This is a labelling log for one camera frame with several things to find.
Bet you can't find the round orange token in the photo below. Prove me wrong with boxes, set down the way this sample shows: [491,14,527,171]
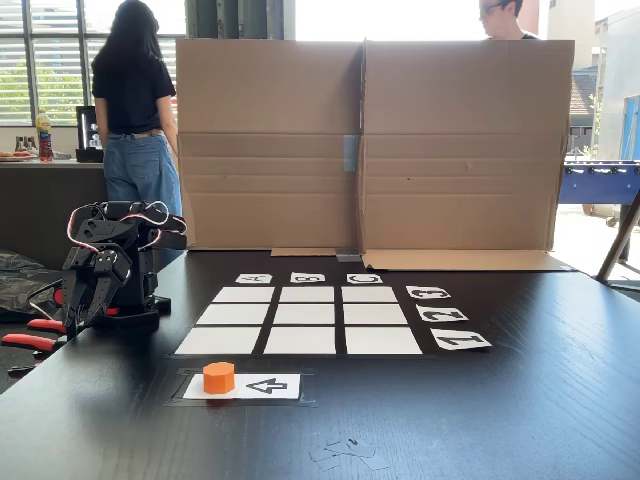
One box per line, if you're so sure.
[202,361,236,396]

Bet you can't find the white nine-square grid sheet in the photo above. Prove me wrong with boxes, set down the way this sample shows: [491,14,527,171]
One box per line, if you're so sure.
[173,285,425,357]

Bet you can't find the red black bar clamp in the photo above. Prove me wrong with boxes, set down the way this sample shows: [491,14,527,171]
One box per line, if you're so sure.
[0,287,122,377]

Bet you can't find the black glass-door mini fridge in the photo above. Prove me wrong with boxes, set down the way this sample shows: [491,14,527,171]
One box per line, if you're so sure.
[74,105,106,164]

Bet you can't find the yellow red drink bottle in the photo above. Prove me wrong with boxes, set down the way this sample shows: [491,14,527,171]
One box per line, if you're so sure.
[34,108,55,163]

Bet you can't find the person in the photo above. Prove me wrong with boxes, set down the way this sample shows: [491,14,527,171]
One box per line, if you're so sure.
[91,0,184,217]
[477,0,542,42]

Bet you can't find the window with blinds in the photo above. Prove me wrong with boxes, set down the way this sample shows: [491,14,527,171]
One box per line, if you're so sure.
[0,0,187,127]

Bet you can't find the white arrow paper sheet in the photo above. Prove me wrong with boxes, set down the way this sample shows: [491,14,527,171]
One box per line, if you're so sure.
[182,373,302,401]

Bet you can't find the brown cardboard panel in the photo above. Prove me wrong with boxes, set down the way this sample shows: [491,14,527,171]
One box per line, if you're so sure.
[174,38,365,258]
[360,38,576,273]

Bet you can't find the paper label number 3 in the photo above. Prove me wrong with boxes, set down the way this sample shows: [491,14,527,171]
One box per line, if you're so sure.
[405,285,452,300]

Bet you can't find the paper label number 2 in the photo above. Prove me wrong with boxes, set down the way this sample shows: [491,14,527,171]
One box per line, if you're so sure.
[415,306,470,324]

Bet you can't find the blue foosball table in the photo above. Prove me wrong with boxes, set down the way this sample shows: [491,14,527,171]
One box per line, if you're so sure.
[558,158,640,229]

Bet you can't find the slanted wooden leg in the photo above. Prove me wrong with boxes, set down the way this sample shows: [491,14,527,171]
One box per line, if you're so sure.
[595,192,640,291]

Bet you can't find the red white servo cable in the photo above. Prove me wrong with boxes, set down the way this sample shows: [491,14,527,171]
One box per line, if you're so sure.
[65,200,188,254]

